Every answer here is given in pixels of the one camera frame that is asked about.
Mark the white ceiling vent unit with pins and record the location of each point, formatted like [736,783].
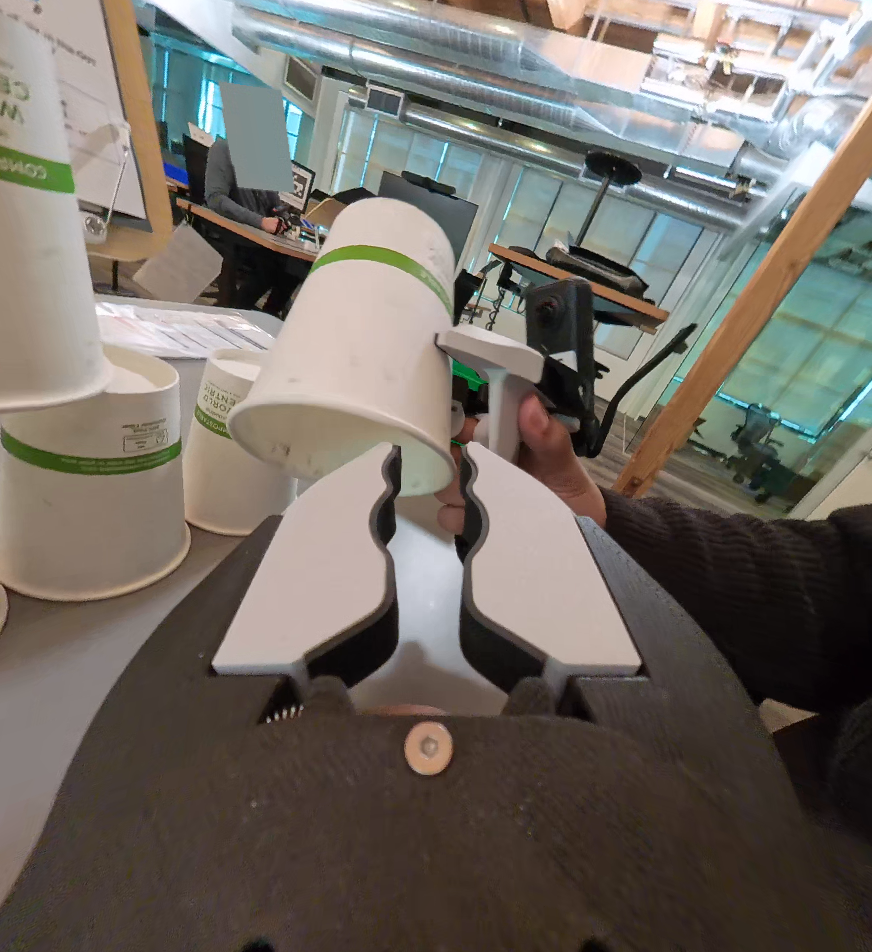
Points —
[385,99]

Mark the black bag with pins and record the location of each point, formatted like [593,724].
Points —
[600,266]

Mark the person's dark clothing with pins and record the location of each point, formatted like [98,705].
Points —
[867,758]

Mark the person's right hand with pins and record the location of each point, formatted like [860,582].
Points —
[562,468]

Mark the grey office chair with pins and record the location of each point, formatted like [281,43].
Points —
[756,446]

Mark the wooden post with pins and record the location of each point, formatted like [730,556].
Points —
[763,275]

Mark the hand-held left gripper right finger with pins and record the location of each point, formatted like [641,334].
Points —
[547,595]

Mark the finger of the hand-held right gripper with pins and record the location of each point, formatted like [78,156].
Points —
[492,353]

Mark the black computer monitor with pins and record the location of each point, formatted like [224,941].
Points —
[443,212]

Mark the wooden background desk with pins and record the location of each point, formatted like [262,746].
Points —
[257,234]

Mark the black round stand lamp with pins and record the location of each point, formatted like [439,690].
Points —
[611,167]

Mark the wooden top background table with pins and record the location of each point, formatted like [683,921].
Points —
[525,262]

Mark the loose white paper sheet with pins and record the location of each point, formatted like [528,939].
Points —
[179,260]

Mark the wooden framed sign board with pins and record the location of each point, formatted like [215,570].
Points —
[135,134]

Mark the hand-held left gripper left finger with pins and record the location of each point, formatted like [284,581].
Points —
[317,587]

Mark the person's right forearm black sleeve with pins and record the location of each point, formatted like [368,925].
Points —
[763,580]

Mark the silver ceiling duct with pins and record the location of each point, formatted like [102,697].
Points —
[480,67]

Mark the laminated paper sheet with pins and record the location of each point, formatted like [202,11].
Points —
[183,331]

